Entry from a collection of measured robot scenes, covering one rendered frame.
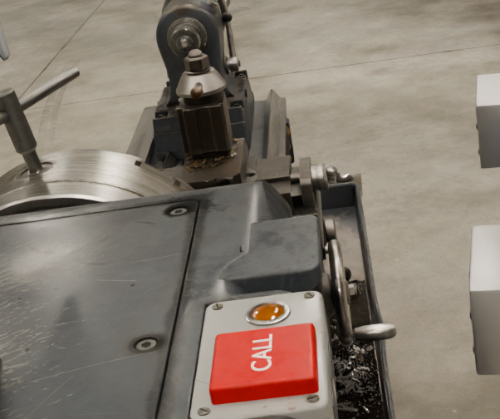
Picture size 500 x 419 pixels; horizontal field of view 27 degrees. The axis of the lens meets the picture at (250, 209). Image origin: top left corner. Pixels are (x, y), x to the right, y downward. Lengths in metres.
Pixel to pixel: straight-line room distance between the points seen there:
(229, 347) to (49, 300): 0.18
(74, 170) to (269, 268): 0.37
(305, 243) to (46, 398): 0.23
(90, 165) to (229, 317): 0.42
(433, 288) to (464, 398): 0.60
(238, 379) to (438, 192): 3.39
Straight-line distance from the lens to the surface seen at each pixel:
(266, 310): 0.66
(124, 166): 1.06
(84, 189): 1.00
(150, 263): 0.76
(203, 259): 0.75
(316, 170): 1.66
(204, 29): 2.16
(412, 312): 3.17
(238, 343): 0.61
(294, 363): 0.58
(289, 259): 0.73
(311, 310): 0.66
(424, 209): 3.82
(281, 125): 2.28
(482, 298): 0.95
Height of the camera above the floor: 1.57
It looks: 23 degrees down
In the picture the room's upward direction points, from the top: 10 degrees counter-clockwise
